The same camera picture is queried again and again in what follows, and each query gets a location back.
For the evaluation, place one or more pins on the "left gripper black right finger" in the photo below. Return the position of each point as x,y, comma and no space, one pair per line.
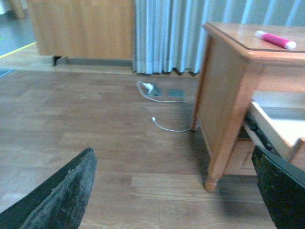
282,187

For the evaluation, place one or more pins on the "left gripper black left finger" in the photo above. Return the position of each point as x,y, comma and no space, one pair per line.
59,202

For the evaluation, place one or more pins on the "wooden drawer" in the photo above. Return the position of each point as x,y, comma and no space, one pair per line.
284,128
240,162

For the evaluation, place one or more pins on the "pink marker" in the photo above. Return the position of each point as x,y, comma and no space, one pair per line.
276,40

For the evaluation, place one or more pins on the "wooden nightstand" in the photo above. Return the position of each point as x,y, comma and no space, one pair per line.
239,68

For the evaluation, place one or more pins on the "closed floor socket cover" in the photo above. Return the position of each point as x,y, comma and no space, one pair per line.
175,93

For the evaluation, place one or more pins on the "open floor socket box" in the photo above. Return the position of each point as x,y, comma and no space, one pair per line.
154,90

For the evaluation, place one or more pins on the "light wooden cabinet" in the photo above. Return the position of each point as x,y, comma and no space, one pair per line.
95,29

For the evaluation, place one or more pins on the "grey-blue curtain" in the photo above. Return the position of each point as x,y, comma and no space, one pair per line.
169,34

